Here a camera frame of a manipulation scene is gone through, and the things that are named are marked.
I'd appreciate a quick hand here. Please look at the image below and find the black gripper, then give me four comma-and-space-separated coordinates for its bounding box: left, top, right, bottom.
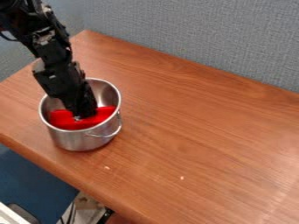
33, 59, 98, 118

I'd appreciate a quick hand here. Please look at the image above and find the red rectangular block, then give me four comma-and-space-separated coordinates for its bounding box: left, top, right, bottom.
50, 106, 117, 130

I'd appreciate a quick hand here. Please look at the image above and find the stainless steel pot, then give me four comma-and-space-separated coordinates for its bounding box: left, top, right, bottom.
39, 78, 122, 151

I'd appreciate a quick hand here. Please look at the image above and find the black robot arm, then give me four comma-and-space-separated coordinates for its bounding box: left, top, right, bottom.
0, 0, 98, 118

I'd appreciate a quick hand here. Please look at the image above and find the white object at corner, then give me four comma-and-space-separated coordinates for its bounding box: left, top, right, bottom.
0, 202, 31, 224

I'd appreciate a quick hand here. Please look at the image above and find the metal table leg bracket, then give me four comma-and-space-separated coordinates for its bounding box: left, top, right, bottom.
57, 192, 114, 224

